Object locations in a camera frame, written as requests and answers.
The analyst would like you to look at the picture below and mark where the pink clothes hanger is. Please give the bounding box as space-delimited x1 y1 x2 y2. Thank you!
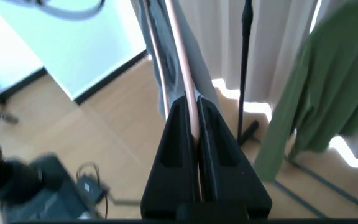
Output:
141 0 203 202

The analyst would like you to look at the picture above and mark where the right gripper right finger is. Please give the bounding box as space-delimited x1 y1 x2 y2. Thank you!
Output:
196 96 273 218

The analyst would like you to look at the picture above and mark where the black clothes rack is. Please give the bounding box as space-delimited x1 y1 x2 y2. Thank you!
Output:
236 0 358 218

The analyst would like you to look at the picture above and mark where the green long-sleeved shirt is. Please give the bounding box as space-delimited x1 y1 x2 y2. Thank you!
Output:
253 0 358 183

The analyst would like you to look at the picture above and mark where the black cable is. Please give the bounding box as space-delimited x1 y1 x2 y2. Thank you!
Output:
1 0 106 20

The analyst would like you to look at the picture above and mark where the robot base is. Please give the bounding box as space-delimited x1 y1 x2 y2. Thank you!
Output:
0 139 110 220

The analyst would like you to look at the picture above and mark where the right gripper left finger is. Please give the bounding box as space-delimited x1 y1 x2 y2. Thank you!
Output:
140 95 201 218

